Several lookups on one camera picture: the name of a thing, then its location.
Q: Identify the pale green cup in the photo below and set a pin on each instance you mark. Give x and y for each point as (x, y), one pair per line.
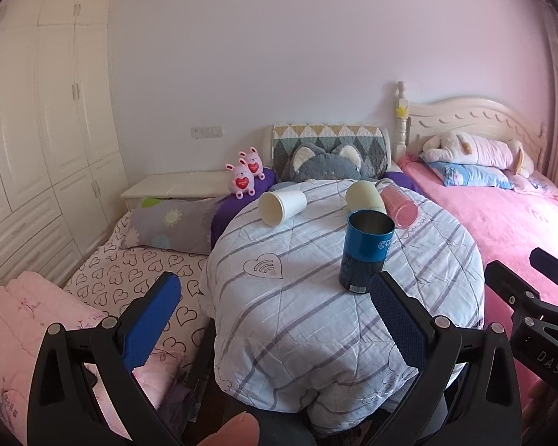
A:
(365, 196)

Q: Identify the white plush dog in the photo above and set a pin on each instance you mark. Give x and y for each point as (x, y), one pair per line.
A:
(474, 149)

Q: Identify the carved cream bed headboard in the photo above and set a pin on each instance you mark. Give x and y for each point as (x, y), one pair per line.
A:
(469, 116)

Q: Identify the blue tin cup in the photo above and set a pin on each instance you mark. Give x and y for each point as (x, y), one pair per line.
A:
(365, 255)

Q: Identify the white paper cup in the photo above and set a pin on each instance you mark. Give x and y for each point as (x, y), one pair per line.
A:
(282, 207)

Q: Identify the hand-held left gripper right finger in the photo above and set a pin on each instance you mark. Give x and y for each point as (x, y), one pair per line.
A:
(400, 325)

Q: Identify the heart print bed sheet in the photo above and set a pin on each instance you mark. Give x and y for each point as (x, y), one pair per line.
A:
(135, 265)

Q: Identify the pink cup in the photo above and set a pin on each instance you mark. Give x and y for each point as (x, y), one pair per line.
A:
(401, 208)

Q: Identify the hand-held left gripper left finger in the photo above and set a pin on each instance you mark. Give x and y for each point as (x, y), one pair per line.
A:
(152, 323)

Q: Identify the person's left hand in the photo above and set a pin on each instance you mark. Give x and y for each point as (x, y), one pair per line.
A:
(239, 429)

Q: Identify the yellow star ornament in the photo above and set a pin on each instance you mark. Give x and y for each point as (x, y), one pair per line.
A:
(402, 111)

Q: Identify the striped cloth covered round table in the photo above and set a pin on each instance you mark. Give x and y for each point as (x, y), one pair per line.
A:
(283, 316)

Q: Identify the white wardrobe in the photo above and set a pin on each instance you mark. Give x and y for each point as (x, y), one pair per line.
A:
(51, 102)

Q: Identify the pink bedspread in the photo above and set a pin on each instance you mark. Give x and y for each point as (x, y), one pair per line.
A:
(483, 225)

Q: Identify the grey flower pillow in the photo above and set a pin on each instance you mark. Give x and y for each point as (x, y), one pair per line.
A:
(176, 223)

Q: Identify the grey cat pillow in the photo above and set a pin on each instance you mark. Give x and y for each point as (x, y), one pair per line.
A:
(325, 163)

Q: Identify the blue cartoon pillow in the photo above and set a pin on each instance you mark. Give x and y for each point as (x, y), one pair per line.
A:
(469, 174)

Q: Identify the pink folded blanket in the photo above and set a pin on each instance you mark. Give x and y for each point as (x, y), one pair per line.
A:
(21, 318)

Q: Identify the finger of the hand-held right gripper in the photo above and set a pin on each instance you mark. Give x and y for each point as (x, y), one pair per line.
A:
(555, 265)
(509, 280)

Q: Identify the small pink plush bunny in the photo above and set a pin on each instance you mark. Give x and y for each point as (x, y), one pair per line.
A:
(253, 163)

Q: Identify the purple bed sheet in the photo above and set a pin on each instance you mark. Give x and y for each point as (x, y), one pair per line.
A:
(266, 181)

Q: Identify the large pink plush bunny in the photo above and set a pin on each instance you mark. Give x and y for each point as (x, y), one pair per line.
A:
(242, 180)

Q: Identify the wall socket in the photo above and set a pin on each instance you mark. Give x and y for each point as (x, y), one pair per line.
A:
(207, 132)

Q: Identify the white nightstand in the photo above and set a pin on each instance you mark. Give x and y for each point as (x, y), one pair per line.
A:
(176, 183)

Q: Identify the pink printed pillow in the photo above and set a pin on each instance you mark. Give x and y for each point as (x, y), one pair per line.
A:
(537, 185)

